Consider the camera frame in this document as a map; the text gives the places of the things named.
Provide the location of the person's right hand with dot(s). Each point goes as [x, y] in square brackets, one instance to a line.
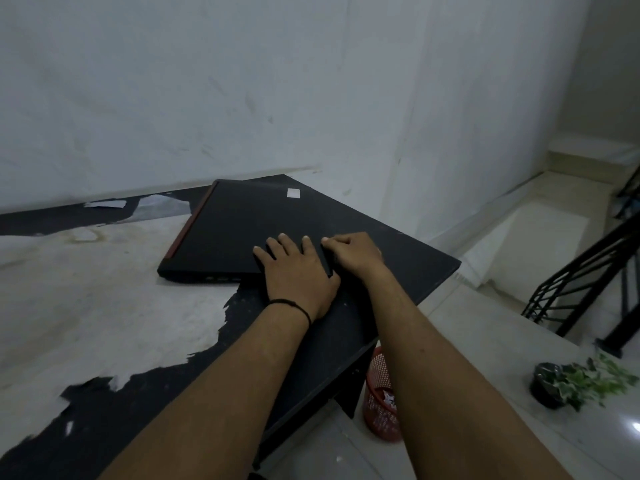
[360, 254]

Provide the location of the person's left hand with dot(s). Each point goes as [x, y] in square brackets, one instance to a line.
[295, 282]

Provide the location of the person's right fingers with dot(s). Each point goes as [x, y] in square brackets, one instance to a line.
[337, 245]

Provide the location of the person's left middle finger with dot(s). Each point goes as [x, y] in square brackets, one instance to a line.
[288, 248]

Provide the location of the person's left little finger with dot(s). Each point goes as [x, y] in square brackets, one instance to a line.
[262, 258]

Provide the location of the black laptop with red trim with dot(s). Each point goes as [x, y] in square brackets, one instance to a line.
[235, 229]

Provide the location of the person's right forearm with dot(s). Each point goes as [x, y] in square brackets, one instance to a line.
[440, 394]

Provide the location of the person's left forearm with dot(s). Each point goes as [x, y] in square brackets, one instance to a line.
[225, 394]

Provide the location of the black wrist band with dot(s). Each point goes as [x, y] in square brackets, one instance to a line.
[292, 304]

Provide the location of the crumpled white paper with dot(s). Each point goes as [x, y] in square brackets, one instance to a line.
[388, 398]

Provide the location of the red mesh waste basket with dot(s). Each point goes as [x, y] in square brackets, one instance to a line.
[377, 412]

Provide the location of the black metal stair railing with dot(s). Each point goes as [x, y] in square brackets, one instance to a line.
[580, 274]

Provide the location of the black plant pot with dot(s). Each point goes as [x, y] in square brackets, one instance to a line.
[545, 387]

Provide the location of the green leafy plant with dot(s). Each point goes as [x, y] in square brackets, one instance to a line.
[595, 379]

